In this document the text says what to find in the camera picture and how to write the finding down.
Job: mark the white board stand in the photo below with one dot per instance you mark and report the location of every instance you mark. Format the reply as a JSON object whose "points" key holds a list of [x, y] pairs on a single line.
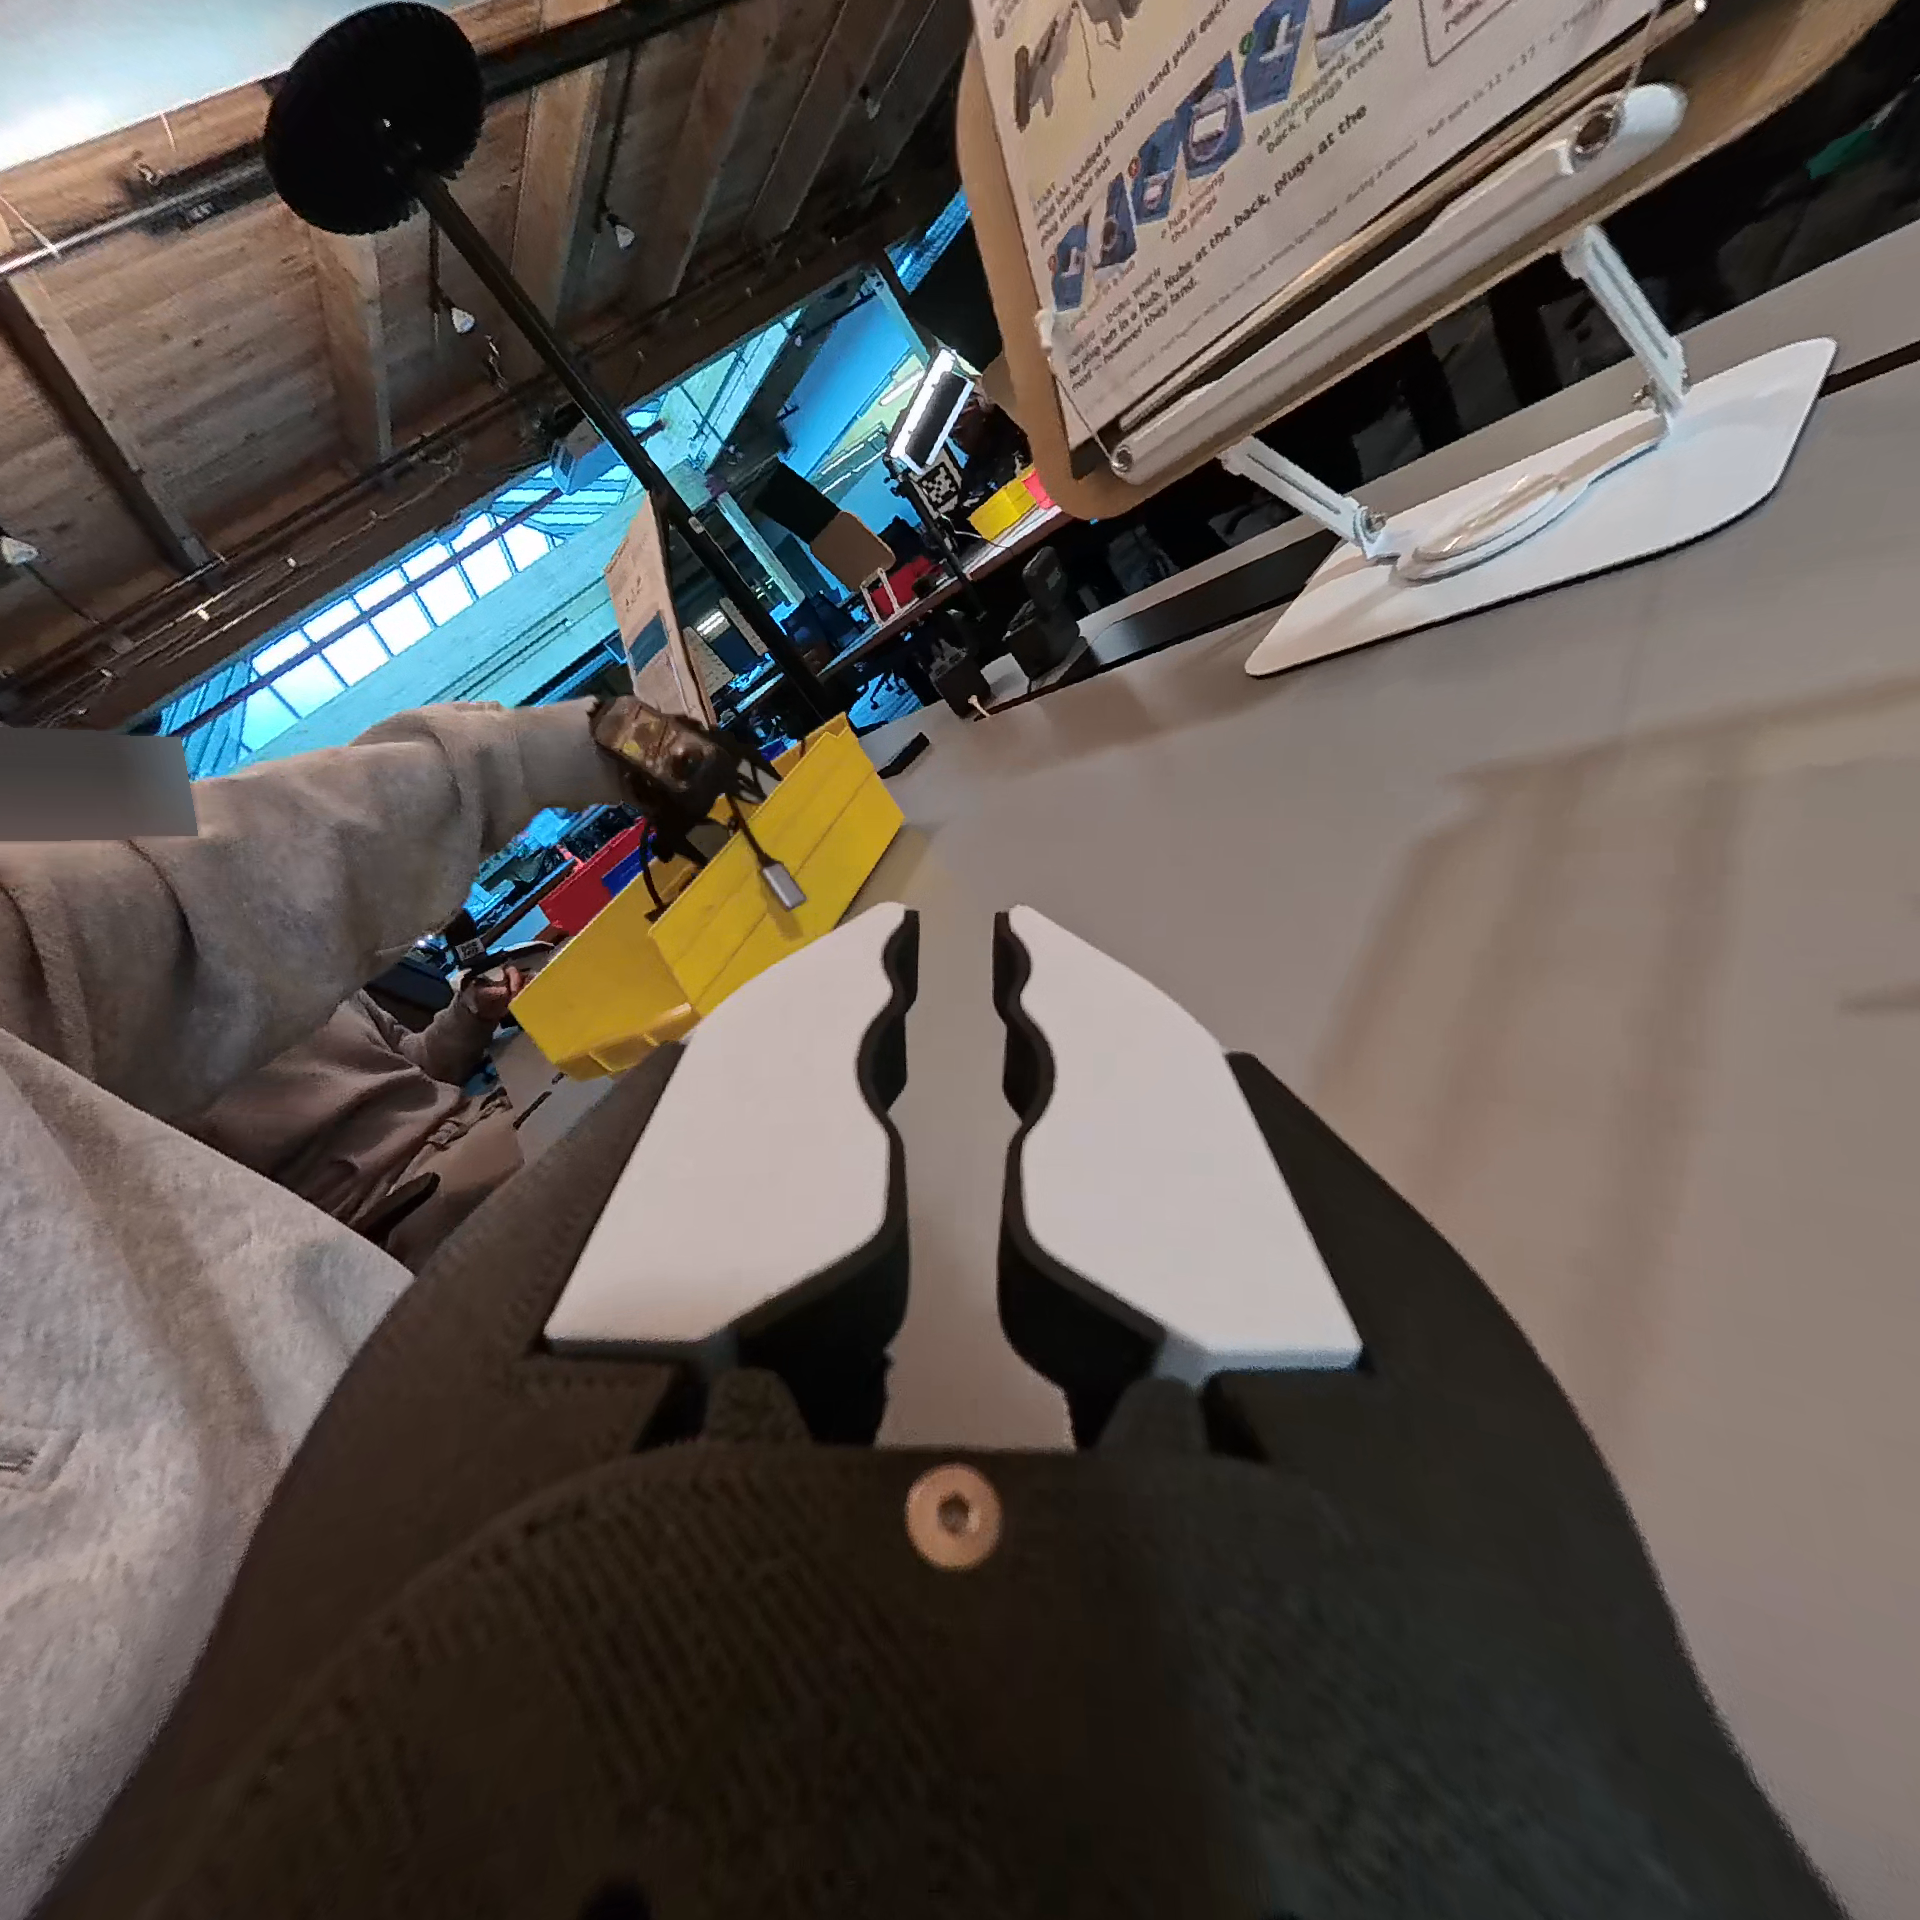
{"points": [[1576, 524]]}

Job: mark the black charging dock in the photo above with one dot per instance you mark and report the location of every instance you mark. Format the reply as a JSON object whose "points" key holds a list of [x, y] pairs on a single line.
{"points": [[961, 676], [1043, 622]]}

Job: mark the distant yellow bin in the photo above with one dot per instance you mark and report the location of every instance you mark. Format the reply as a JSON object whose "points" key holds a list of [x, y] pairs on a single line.
{"points": [[1008, 510]]}

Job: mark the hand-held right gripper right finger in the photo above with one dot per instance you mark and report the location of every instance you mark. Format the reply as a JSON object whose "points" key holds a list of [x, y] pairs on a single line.
{"points": [[1154, 1171]]}

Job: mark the LED light bar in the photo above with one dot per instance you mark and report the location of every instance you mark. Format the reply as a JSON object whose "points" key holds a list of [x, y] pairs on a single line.
{"points": [[923, 405]]}

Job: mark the red plastic bin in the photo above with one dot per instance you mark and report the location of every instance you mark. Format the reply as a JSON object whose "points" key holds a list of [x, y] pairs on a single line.
{"points": [[592, 885]]}

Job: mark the person's grey sweatshirt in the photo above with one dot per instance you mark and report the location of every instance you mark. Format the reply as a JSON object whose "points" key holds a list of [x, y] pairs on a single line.
{"points": [[120, 1425]]}

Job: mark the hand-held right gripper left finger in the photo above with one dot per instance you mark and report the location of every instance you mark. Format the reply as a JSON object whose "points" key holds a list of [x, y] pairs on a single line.
{"points": [[751, 1155]]}

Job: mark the black white marker tag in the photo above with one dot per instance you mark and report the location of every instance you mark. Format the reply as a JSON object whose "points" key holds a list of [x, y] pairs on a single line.
{"points": [[934, 490]]}

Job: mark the black pole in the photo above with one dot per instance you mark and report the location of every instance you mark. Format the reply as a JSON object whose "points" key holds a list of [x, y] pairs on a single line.
{"points": [[376, 119]]}

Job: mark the light grey desk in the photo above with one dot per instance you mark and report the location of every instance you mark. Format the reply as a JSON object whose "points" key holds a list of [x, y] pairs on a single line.
{"points": [[1500, 902]]}

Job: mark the yellow plastic bin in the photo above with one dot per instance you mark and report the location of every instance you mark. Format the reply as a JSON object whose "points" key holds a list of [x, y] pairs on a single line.
{"points": [[599, 1005]]}

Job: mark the black desk strip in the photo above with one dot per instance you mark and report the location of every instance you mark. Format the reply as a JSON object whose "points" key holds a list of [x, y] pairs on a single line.
{"points": [[1200, 622]]}

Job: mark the cardboard sign board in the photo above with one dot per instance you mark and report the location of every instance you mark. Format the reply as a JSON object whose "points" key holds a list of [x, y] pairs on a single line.
{"points": [[652, 601]]}

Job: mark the person's left forearm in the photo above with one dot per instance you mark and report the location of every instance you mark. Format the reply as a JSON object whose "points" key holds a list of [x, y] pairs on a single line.
{"points": [[300, 870]]}

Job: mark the small black bar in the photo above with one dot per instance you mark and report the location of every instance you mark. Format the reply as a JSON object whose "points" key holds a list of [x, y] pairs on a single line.
{"points": [[906, 755]]}

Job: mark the printed instruction sheet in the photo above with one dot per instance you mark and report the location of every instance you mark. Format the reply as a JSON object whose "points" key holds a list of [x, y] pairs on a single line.
{"points": [[1200, 150]]}

